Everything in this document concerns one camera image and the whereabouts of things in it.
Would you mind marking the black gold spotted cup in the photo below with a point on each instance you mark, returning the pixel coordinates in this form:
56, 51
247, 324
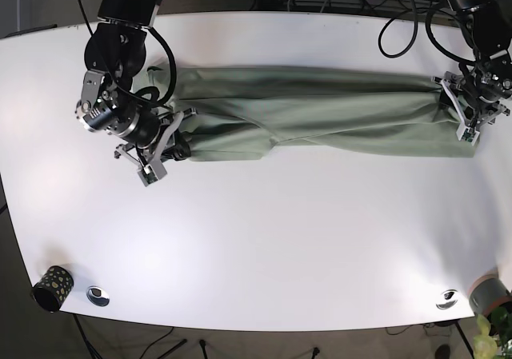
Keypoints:
53, 288

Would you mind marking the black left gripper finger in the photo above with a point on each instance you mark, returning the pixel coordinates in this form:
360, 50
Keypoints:
445, 103

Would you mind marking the green plant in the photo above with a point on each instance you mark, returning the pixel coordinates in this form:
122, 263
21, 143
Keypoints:
494, 337

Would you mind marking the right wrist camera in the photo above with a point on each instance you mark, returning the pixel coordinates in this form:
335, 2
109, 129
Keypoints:
151, 173

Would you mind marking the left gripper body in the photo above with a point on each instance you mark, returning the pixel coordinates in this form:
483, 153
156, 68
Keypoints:
476, 104

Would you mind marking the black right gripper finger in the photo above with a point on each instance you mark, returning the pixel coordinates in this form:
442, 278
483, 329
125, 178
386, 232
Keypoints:
180, 150

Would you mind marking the left brown shoe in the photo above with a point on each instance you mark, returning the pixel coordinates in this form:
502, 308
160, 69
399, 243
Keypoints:
442, 352

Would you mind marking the right silver table grommet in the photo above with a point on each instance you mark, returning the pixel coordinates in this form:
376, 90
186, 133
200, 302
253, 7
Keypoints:
447, 299

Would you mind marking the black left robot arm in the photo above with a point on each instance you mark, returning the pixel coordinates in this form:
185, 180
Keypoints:
486, 80

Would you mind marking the grey plant pot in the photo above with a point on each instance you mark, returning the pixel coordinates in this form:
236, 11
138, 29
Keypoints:
487, 294

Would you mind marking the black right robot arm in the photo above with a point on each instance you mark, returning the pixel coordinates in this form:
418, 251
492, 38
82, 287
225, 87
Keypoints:
143, 119

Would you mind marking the silver table grommet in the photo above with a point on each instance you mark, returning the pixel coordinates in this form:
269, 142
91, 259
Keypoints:
98, 296
447, 299

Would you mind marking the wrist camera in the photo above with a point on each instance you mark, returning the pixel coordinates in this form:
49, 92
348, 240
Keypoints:
151, 173
467, 134

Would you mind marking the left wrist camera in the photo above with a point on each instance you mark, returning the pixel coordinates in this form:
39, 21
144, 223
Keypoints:
467, 134

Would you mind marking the left silver table grommet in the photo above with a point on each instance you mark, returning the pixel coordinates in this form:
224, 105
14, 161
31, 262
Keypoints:
98, 296

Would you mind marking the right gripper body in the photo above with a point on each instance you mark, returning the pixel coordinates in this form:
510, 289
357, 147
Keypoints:
156, 151

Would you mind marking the green T-shirt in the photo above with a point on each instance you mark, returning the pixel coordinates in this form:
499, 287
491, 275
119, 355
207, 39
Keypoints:
242, 113

